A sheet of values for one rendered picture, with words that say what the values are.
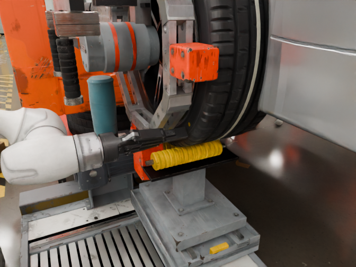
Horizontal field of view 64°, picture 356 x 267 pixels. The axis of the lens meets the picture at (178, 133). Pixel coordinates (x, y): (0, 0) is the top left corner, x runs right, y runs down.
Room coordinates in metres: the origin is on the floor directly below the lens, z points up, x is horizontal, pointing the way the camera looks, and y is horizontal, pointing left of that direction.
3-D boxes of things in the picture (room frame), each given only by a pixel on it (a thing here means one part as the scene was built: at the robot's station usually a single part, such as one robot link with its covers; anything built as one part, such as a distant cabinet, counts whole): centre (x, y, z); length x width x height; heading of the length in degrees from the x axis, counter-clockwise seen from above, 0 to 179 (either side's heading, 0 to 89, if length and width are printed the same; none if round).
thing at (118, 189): (1.17, 0.27, 0.26); 0.42 x 0.18 x 0.35; 116
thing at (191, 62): (0.62, -0.03, 0.85); 0.09 x 0.08 x 0.07; 26
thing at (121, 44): (0.87, 0.17, 0.85); 0.21 x 0.14 x 0.14; 116
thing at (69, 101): (0.65, 0.25, 0.83); 0.04 x 0.04 x 0.16
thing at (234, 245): (0.98, -0.04, 0.13); 0.50 x 0.36 x 0.10; 26
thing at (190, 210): (0.98, -0.04, 0.32); 0.40 x 0.30 x 0.28; 26
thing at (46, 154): (0.58, 0.32, 0.64); 0.16 x 0.13 x 0.11; 116
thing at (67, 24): (0.66, 0.22, 0.93); 0.09 x 0.05 x 0.05; 116
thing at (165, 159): (0.84, -0.03, 0.51); 0.29 x 0.06 x 0.06; 116
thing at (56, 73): (0.96, 0.40, 0.83); 0.04 x 0.04 x 0.16
